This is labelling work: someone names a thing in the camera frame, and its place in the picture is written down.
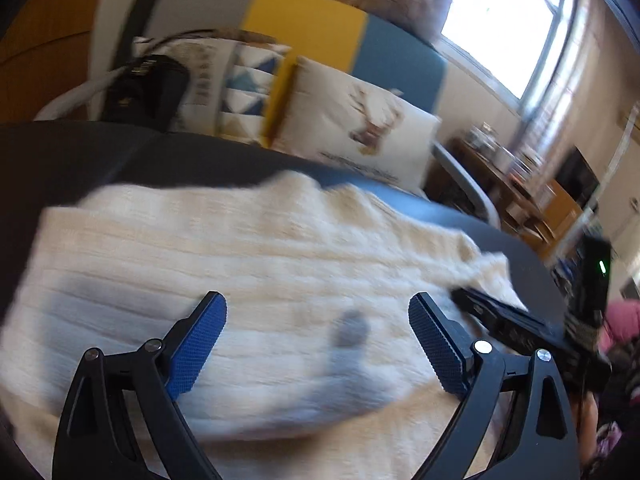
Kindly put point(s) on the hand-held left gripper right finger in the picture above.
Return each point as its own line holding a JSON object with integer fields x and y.
{"x": 440, "y": 355}

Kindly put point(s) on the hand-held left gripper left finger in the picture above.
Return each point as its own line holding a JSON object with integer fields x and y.
{"x": 195, "y": 355}

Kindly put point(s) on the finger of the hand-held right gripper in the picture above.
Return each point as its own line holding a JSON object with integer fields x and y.
{"x": 505, "y": 317}

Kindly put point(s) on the white knit sweater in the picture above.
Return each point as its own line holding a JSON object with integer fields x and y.
{"x": 250, "y": 260}

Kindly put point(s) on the person's right forearm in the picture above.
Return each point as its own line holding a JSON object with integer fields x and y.
{"x": 587, "y": 417}

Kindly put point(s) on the pink cloth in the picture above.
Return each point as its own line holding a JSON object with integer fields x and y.
{"x": 622, "y": 322}

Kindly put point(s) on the black television screen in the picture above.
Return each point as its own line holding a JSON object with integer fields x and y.
{"x": 577, "y": 177}

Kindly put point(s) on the cluttered wooden desk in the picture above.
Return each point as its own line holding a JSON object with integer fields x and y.
{"x": 505, "y": 185}

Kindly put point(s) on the grey metal sofa armrest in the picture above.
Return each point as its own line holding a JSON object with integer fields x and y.
{"x": 75, "y": 95}
{"x": 467, "y": 185}

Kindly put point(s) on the deer print pillow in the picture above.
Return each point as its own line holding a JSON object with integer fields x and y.
{"x": 360, "y": 115}

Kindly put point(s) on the triangle pattern pillow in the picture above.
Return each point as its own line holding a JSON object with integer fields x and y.
{"x": 240, "y": 90}

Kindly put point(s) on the black bag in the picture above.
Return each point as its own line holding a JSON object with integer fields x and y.
{"x": 145, "y": 90}

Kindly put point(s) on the bright window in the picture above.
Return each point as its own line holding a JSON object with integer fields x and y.
{"x": 500, "y": 15}

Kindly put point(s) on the orange wooden wardrobe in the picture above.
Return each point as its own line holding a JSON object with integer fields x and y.
{"x": 45, "y": 45}

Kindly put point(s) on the grey yellow blue sofa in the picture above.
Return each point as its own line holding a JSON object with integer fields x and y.
{"x": 305, "y": 25}

